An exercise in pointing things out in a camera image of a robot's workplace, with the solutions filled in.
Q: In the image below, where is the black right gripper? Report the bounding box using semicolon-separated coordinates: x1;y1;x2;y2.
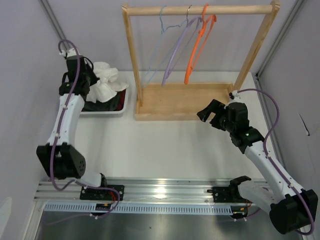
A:
197;99;236;133

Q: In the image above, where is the white ruffled skirt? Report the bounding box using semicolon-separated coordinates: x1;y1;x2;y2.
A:
85;61;129;103

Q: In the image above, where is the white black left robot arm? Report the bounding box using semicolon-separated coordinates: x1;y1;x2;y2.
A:
36;55;109;200

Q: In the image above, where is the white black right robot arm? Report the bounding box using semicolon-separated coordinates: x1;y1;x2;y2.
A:
197;99;318;236

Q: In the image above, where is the lilac plastic hanger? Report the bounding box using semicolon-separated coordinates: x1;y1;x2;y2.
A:
161;5;203;87

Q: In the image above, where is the orange plastic hanger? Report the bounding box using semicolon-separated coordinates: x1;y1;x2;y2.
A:
184;3;217;85

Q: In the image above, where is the dark grey dotted garment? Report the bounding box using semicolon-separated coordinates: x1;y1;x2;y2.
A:
82;96;123;112

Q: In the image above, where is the red plaid garment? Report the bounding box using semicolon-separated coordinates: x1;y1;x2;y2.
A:
117;90;126;111

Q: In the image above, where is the white plastic basket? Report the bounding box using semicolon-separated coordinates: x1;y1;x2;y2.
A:
80;77;129;117

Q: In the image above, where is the wooden clothes rack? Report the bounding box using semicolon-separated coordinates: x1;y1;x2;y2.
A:
121;0;281;121

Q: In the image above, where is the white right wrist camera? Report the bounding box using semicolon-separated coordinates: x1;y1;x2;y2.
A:
228;90;243;104

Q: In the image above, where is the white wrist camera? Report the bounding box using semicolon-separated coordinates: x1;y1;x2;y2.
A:
228;90;243;104
59;48;81;59

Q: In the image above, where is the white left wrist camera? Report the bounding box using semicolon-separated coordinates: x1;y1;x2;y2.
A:
59;48;81;59

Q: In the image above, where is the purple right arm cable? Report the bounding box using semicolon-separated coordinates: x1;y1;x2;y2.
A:
228;87;315;235

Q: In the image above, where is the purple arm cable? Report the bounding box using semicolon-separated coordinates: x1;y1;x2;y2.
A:
49;39;120;221
228;87;315;235

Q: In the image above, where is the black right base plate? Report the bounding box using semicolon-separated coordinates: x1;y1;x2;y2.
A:
206;186;247;203

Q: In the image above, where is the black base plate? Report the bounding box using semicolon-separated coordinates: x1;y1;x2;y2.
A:
206;186;247;203
79;184;125;201

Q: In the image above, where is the light blue wire hanger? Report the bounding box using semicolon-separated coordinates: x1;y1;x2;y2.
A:
141;5;187;89

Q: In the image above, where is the aluminium mounting rail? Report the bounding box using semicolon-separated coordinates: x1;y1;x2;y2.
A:
33;177;230;204

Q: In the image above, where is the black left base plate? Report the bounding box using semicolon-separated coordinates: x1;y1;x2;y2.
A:
79;184;125;201

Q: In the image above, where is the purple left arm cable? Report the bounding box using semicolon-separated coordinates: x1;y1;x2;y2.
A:
49;39;120;221

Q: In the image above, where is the white slotted cable duct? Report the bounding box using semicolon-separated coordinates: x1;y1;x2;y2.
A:
44;202;233;216

